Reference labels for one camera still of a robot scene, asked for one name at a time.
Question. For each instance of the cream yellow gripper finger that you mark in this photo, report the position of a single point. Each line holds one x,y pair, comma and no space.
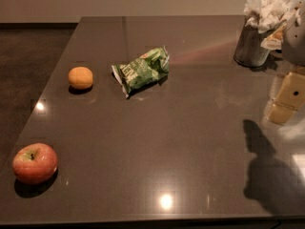
289,99

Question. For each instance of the red yellow apple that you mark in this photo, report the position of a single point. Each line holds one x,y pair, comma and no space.
35,163

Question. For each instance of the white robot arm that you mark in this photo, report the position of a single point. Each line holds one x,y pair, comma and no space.
293,43

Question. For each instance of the green jalapeno chip bag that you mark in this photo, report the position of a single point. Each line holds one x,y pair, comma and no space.
149,68

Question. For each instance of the grey metal cup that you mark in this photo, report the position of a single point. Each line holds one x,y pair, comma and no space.
249,52

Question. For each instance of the crumpled white paper napkins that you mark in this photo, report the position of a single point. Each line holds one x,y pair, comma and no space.
265,15

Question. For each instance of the orange round fruit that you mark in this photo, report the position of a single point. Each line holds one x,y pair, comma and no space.
80,78

